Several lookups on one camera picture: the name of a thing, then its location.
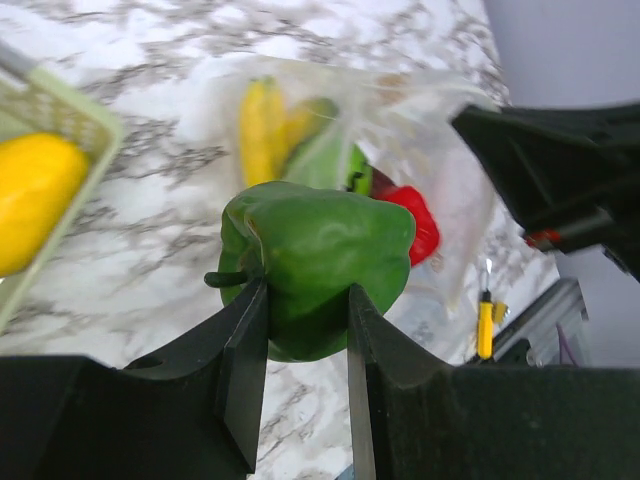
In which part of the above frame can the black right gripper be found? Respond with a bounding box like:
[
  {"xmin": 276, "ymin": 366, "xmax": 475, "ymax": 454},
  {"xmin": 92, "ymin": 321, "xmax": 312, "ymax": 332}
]
[{"xmin": 451, "ymin": 103, "xmax": 639, "ymax": 278}]

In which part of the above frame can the pale green perforated basket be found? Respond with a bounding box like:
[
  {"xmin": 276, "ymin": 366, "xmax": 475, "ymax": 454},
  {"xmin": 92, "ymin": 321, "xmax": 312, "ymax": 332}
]
[{"xmin": 1, "ymin": 67, "xmax": 124, "ymax": 325}]

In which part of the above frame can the clear zip top bag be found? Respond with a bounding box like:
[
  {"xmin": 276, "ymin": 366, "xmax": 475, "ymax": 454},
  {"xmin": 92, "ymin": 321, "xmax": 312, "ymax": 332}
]
[{"xmin": 225, "ymin": 56, "xmax": 494, "ymax": 308}]

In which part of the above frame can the yellow toy lemon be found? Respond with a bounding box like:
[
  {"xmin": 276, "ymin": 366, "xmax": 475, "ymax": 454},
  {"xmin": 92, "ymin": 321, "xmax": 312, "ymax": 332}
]
[{"xmin": 238, "ymin": 75, "xmax": 339, "ymax": 186}]

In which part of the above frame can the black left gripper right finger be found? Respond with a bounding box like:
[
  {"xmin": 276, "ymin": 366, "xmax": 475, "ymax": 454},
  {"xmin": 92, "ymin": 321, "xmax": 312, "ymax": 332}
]
[{"xmin": 348, "ymin": 286, "xmax": 639, "ymax": 479}]

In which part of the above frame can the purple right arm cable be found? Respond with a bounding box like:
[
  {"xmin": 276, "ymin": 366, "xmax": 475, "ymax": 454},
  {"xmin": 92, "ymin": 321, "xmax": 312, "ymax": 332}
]
[{"xmin": 555, "ymin": 322, "xmax": 576, "ymax": 366}]

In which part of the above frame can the green bell pepper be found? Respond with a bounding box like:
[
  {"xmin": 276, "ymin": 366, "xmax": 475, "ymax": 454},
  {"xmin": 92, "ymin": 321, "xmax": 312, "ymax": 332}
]
[{"xmin": 204, "ymin": 181, "xmax": 415, "ymax": 363}]

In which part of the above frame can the aluminium frame rail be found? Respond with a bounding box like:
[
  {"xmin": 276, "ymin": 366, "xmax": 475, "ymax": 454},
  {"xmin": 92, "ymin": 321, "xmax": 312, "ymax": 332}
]
[{"xmin": 492, "ymin": 278, "xmax": 591, "ymax": 367}]

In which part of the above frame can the yellow handled screwdriver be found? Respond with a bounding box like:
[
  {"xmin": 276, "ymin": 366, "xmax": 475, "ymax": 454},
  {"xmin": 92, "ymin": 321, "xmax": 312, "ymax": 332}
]
[{"xmin": 476, "ymin": 258, "xmax": 509, "ymax": 360}]

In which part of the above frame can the red toy bell pepper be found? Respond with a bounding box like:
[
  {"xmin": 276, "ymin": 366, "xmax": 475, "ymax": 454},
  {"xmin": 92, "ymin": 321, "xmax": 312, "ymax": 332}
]
[{"xmin": 370, "ymin": 168, "xmax": 441, "ymax": 267}]

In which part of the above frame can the green toy watermelon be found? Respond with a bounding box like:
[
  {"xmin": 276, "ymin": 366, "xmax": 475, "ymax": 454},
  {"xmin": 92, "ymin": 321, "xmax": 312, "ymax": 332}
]
[{"xmin": 282, "ymin": 135, "xmax": 373, "ymax": 196}]

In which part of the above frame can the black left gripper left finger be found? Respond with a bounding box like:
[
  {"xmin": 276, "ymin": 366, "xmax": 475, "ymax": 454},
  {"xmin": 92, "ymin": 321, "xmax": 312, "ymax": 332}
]
[{"xmin": 1, "ymin": 280, "xmax": 268, "ymax": 479}]

